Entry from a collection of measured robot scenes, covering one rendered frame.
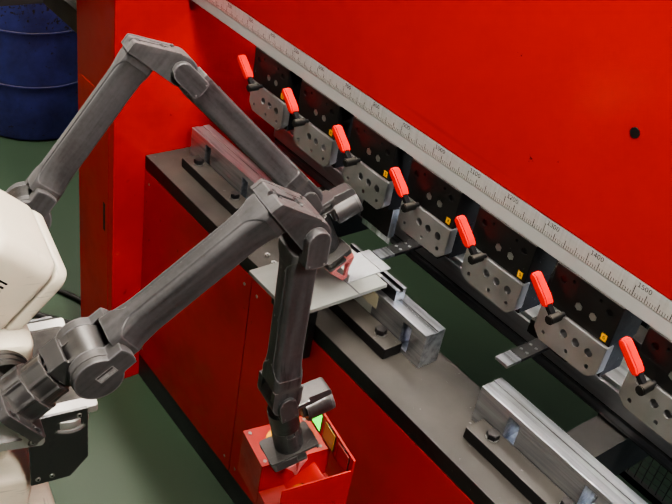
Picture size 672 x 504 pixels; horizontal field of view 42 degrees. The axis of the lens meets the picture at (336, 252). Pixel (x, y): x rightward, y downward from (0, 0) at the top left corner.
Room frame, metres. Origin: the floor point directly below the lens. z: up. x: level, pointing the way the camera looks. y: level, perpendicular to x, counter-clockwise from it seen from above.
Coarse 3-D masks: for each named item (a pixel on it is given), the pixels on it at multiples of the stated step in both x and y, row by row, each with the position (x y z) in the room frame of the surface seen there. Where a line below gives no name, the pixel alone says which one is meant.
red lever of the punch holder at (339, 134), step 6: (336, 126) 1.74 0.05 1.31; (336, 132) 1.73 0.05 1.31; (342, 132) 1.74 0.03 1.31; (336, 138) 1.73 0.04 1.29; (342, 138) 1.73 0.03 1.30; (342, 144) 1.72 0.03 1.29; (348, 144) 1.72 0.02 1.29; (342, 150) 1.71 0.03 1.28; (348, 150) 1.72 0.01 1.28; (348, 156) 1.70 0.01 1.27; (348, 162) 1.69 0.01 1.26; (354, 162) 1.70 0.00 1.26
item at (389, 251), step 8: (408, 240) 1.83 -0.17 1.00; (384, 248) 1.77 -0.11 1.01; (392, 248) 1.78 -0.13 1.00; (400, 248) 1.78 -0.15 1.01; (408, 248) 1.79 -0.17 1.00; (416, 248) 1.80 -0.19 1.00; (424, 248) 1.83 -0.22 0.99; (384, 256) 1.74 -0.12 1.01; (392, 256) 1.75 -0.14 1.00; (440, 256) 1.80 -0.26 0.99
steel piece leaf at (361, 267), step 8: (360, 256) 1.72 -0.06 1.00; (344, 264) 1.68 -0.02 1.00; (352, 264) 1.68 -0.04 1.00; (360, 264) 1.69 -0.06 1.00; (368, 264) 1.69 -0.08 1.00; (352, 272) 1.65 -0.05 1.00; (360, 272) 1.66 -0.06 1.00; (368, 272) 1.66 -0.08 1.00; (376, 272) 1.67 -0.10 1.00; (352, 280) 1.62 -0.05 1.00
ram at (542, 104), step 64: (192, 0) 2.29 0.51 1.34; (256, 0) 2.07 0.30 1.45; (320, 0) 1.89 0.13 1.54; (384, 0) 1.74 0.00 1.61; (448, 0) 1.61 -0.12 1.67; (512, 0) 1.50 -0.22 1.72; (576, 0) 1.41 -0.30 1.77; (640, 0) 1.33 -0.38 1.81; (384, 64) 1.71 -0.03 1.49; (448, 64) 1.58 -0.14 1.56; (512, 64) 1.48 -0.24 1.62; (576, 64) 1.38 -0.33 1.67; (640, 64) 1.30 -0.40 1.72; (384, 128) 1.68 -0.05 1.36; (448, 128) 1.55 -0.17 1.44; (512, 128) 1.45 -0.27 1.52; (576, 128) 1.35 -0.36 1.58; (640, 128) 1.27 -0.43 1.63; (512, 192) 1.42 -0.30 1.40; (576, 192) 1.32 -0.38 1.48; (640, 192) 1.25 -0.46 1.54; (640, 256) 1.21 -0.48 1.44
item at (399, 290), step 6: (354, 246) 1.76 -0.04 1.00; (384, 276) 1.67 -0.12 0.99; (390, 276) 1.67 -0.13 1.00; (390, 282) 1.64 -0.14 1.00; (396, 282) 1.65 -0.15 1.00; (384, 288) 1.64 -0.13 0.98; (390, 288) 1.63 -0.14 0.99; (396, 288) 1.62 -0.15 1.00; (402, 288) 1.63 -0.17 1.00; (390, 294) 1.62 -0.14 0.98; (396, 294) 1.61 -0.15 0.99; (402, 294) 1.63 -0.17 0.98; (396, 300) 1.62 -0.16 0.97
